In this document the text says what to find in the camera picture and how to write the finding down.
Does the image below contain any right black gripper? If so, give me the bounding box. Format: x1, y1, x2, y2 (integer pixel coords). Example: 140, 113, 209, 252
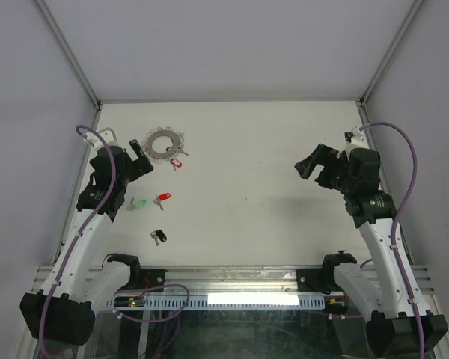
294, 143, 355, 194

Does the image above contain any metal disc with keyrings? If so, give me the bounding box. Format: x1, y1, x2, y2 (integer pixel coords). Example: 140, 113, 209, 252
141, 126, 188, 163

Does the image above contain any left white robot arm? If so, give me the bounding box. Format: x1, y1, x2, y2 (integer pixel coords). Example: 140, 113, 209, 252
19, 139, 153, 346

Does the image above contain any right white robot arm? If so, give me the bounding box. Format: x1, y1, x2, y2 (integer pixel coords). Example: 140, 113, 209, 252
294, 144, 448, 358

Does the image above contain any red tag key on disc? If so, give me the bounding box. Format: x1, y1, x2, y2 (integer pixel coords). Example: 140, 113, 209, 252
170, 158, 183, 171

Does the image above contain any green tag key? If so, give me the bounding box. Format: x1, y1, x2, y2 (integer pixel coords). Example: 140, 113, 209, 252
126, 197, 147, 211

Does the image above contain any black tag key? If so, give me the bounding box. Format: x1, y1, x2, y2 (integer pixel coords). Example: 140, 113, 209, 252
150, 229, 168, 246

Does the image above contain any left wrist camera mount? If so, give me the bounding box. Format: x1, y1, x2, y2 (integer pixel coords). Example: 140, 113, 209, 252
85, 127, 119, 152

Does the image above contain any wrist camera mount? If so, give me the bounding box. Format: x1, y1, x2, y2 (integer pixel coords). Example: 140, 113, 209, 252
85, 127, 119, 152
344, 126, 368, 157

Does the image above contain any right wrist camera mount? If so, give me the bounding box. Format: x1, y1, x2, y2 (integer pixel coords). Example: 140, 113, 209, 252
344, 126, 368, 157

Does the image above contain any aluminium frame post right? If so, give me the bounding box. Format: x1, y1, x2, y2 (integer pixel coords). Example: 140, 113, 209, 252
359, 0, 426, 107

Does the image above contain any aluminium frame post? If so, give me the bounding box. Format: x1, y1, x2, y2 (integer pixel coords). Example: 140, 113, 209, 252
359, 0, 426, 107
32, 0, 102, 109

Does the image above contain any aluminium frame post left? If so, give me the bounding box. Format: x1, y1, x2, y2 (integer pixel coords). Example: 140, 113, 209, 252
32, 0, 102, 109

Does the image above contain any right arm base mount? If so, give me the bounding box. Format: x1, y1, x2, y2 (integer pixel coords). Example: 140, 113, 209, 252
296, 268, 340, 295

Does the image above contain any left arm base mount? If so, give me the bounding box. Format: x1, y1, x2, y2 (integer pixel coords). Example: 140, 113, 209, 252
132, 267, 168, 293

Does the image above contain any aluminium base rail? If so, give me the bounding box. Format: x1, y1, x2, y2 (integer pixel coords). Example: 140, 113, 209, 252
32, 264, 435, 295

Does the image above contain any white slotted cable duct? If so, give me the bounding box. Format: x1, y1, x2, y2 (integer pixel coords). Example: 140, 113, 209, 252
111, 292, 325, 310

